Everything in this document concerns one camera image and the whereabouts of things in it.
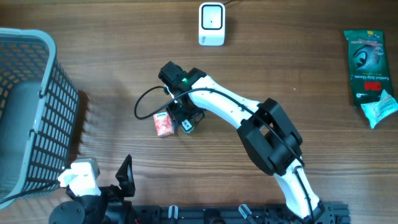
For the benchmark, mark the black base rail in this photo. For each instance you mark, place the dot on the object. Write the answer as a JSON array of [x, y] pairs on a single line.
[[270, 214]]

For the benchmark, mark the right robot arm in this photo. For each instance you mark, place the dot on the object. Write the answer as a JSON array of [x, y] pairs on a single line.
[[268, 136]]

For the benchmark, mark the green 3M gloves bag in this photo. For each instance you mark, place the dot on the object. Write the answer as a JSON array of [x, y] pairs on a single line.
[[369, 73]]

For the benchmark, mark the orange tissue pack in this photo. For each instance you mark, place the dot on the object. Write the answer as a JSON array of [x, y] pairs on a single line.
[[163, 124]]

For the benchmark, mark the grey plastic mesh basket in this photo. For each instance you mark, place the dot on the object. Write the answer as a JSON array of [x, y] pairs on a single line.
[[39, 105]]

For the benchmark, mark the green white medicine box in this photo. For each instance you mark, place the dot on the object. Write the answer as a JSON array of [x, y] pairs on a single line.
[[187, 126]]

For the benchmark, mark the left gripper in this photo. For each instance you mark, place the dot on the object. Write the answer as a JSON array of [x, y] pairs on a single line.
[[126, 183]]

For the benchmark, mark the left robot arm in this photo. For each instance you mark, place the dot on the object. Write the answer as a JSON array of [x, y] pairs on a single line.
[[91, 203]]

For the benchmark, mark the white barcode scanner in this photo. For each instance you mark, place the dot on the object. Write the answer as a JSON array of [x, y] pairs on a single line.
[[211, 24]]

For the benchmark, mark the teal wet wipe pack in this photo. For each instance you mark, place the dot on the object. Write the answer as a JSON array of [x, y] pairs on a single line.
[[378, 110]]

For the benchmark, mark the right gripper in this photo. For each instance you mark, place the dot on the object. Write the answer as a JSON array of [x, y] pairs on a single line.
[[177, 116]]

